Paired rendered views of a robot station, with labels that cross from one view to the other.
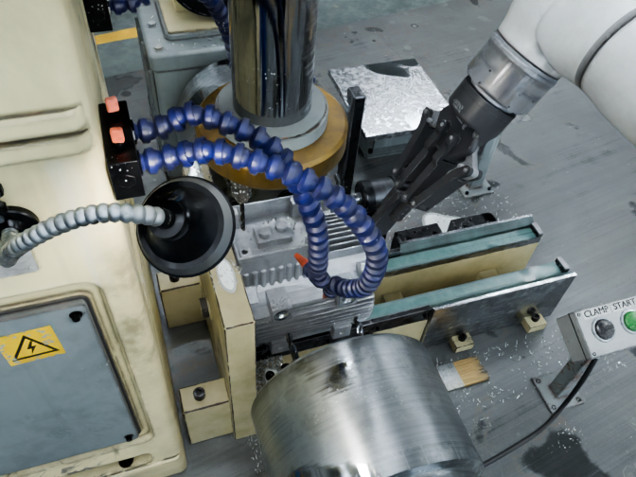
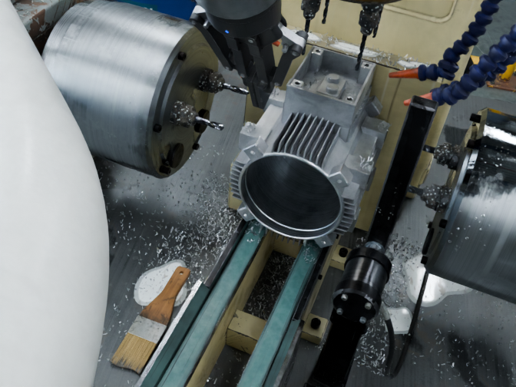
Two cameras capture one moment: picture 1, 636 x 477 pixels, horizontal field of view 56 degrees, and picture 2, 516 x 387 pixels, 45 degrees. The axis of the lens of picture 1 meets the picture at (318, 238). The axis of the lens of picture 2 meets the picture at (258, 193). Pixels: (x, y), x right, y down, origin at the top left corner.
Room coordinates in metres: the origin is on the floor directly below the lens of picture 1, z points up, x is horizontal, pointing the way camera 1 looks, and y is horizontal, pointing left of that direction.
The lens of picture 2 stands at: (0.98, -0.58, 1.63)
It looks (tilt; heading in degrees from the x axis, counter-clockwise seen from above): 44 degrees down; 129
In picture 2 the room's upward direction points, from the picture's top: 8 degrees clockwise
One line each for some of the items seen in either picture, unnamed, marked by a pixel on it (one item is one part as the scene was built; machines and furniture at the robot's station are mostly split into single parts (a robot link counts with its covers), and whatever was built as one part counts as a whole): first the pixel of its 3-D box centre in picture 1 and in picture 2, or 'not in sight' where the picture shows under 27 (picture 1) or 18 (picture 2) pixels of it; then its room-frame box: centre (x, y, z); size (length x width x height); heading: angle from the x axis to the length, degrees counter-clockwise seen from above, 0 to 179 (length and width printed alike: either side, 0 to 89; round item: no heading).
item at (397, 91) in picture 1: (388, 114); not in sight; (1.22, -0.14, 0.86); 0.27 x 0.24 x 0.12; 23
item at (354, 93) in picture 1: (348, 155); (395, 186); (0.75, -0.04, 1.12); 0.04 x 0.03 x 0.26; 113
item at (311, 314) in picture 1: (295, 274); (310, 158); (0.58, 0.03, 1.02); 0.20 x 0.19 x 0.19; 113
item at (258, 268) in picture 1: (271, 241); (329, 94); (0.56, 0.07, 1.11); 0.12 x 0.11 x 0.07; 113
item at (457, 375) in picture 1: (434, 381); (157, 315); (0.53, -0.24, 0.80); 0.21 x 0.05 x 0.01; 114
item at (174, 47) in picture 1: (217, 76); not in sight; (1.12, 0.26, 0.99); 0.35 x 0.31 x 0.37; 23
